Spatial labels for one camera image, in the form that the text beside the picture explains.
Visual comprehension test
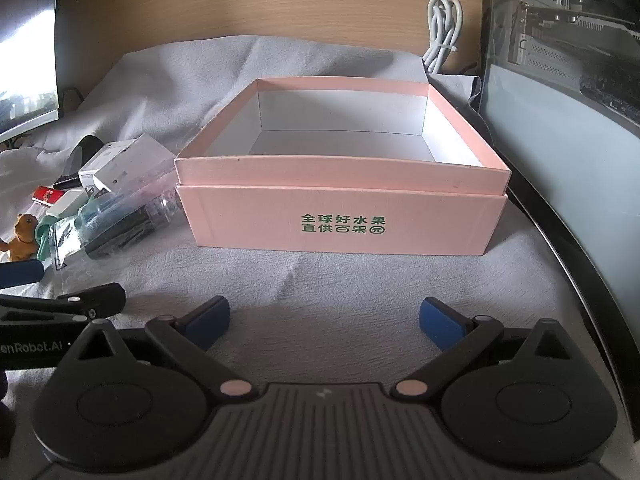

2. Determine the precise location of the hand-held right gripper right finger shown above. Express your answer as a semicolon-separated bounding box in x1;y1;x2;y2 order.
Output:
392;297;576;404

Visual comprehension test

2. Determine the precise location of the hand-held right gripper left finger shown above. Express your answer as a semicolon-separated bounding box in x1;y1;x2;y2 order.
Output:
69;296;258;404

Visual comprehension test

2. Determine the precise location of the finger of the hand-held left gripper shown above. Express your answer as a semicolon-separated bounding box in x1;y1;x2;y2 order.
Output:
0;258;45;292
0;282;127;324

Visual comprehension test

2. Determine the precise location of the white cable box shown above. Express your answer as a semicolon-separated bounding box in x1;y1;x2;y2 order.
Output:
93;133;177;194

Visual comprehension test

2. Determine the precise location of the pink cardboard box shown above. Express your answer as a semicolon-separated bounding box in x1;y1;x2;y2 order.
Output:
174;77;512;258

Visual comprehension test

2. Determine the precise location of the orange bear figurine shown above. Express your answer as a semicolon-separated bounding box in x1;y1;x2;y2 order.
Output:
0;212;42;263

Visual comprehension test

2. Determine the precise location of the mint green item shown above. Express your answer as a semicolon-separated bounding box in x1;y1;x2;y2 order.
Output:
32;209;67;262

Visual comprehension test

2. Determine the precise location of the clear plastic package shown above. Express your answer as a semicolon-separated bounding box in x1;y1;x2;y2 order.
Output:
52;180;184;272

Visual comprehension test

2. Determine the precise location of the small red box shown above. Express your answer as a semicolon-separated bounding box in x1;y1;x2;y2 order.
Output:
32;186;66;207

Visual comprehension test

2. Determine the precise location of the white charger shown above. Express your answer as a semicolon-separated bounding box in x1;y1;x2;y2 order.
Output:
49;189;92;219

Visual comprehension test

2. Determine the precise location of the grey cloth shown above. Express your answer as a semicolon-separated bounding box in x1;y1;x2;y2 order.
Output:
0;35;623;466

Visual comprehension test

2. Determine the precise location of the small white box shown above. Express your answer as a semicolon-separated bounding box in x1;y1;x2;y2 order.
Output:
78;141;126;190

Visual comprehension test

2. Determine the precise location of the black grey device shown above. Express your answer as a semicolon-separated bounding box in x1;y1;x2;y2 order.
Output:
67;135;104;177

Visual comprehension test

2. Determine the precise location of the curved monitor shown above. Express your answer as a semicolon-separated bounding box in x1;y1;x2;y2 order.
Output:
0;0;64;145

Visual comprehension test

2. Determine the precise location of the black cable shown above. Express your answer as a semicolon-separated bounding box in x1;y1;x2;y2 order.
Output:
59;85;97;112

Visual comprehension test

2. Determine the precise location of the white bundled cable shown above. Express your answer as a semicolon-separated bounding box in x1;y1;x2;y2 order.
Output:
414;0;464;74

